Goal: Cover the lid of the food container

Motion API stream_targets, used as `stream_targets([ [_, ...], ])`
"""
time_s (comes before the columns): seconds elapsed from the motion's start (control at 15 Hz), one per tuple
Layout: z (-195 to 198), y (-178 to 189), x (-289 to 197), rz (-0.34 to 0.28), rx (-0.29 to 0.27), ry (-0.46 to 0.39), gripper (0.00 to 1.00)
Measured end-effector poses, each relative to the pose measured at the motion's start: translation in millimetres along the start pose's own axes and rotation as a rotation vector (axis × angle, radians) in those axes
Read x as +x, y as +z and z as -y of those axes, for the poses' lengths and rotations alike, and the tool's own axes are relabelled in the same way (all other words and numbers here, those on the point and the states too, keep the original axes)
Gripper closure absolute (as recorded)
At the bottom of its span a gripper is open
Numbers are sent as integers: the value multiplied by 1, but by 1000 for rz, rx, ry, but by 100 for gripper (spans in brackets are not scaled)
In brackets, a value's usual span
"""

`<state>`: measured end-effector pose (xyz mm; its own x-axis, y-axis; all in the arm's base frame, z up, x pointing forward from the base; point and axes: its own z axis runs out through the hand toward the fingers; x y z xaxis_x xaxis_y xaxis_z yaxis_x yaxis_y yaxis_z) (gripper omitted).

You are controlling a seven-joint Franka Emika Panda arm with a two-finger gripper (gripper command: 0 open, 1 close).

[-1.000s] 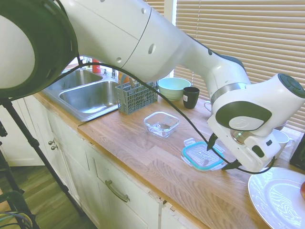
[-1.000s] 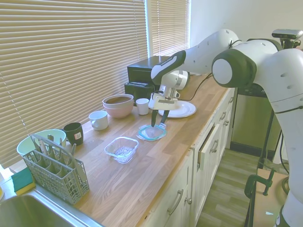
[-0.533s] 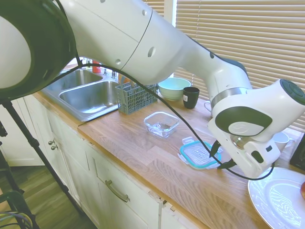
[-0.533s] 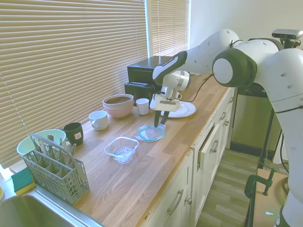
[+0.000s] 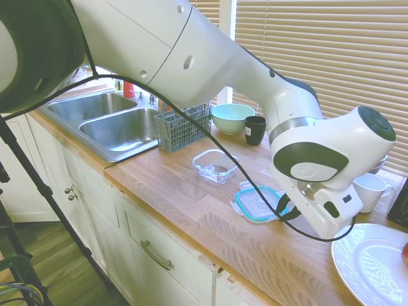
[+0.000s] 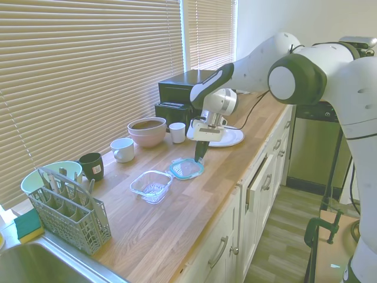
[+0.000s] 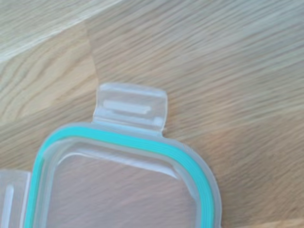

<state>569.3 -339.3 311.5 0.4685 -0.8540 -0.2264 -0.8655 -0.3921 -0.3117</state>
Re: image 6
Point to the grey plastic cutlery basket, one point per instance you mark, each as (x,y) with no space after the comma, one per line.
(73,224)

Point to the white ceramic mug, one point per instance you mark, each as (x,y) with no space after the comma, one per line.
(177,134)
(123,151)

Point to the grey stereo camera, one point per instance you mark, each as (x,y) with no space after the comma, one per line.
(357,41)

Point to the stainless steel dishwasher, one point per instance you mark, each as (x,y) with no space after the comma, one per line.
(309,147)

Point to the clear lid with teal seal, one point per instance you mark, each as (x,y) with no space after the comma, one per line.
(185,169)

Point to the metal cutlery piece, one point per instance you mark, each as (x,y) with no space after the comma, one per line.
(76,177)
(91,185)
(63,177)
(51,182)

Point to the yellow green sponge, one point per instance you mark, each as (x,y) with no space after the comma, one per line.
(28,227)

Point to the round metal cabinet knob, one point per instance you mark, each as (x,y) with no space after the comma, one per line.
(235,250)

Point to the small black appliance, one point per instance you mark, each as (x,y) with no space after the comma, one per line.
(173,113)

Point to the pink bowl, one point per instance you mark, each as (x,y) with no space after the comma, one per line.
(147,138)

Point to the far beige window blind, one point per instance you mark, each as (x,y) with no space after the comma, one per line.
(210,32)

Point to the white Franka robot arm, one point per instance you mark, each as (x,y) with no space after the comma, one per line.
(362,88)

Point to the black camera stand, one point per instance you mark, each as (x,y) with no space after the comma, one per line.
(334,165)

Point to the clear glass food container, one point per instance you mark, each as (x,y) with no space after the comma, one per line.
(151,188)

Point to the stainless steel sink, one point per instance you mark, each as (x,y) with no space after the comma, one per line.
(44,265)

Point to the large black appliance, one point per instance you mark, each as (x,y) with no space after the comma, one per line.
(179,85)

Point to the white kitchen cabinet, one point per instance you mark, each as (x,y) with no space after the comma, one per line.
(206,236)

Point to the black cup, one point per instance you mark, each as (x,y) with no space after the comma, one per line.
(92,169)

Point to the white dinner plate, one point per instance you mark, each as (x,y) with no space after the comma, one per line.
(232,138)

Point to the wide beige window blind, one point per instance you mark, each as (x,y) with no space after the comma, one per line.
(88,73)

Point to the mint green bowl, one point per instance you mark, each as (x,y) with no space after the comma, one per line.
(32,182)

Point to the grey bowl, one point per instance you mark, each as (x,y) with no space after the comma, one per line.
(147,126)

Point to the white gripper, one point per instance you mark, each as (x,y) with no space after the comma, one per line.
(206,134)

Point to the wooden mount board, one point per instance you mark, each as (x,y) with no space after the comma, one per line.
(338,225)

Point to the dark green clamp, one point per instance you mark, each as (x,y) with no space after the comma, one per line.
(312,233)

